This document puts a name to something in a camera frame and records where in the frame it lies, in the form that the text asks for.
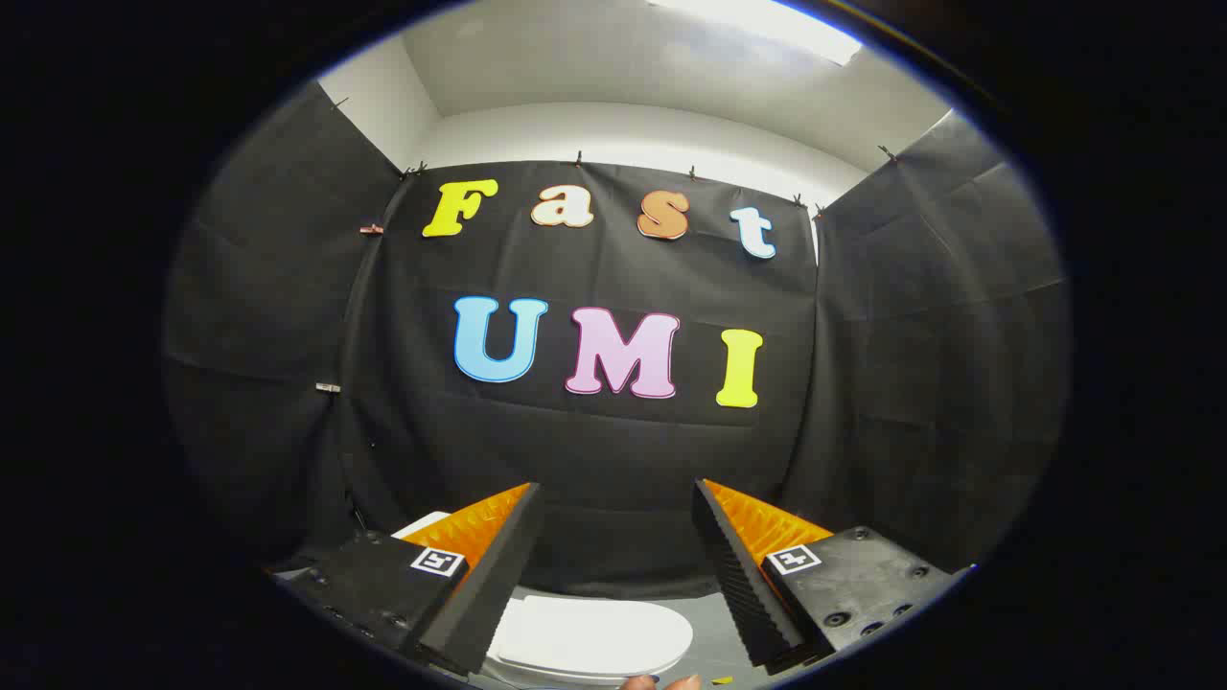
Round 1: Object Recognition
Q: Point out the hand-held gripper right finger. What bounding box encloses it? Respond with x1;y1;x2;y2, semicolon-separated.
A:
691;478;961;670

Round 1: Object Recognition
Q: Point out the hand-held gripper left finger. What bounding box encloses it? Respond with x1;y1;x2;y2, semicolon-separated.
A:
271;482;545;676

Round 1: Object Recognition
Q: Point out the black backdrop cloth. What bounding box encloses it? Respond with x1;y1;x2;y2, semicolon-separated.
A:
163;81;1070;601

